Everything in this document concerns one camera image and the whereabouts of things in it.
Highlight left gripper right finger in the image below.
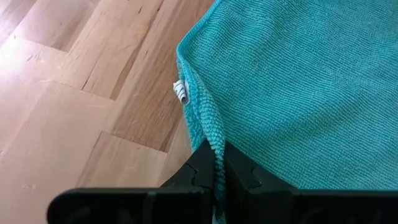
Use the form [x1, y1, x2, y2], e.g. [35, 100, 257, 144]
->
[223, 140, 398, 224]

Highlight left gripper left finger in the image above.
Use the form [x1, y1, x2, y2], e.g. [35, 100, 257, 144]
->
[46, 139, 218, 224]

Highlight teal microfiber towel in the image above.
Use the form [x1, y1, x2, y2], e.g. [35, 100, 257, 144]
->
[173, 0, 398, 224]

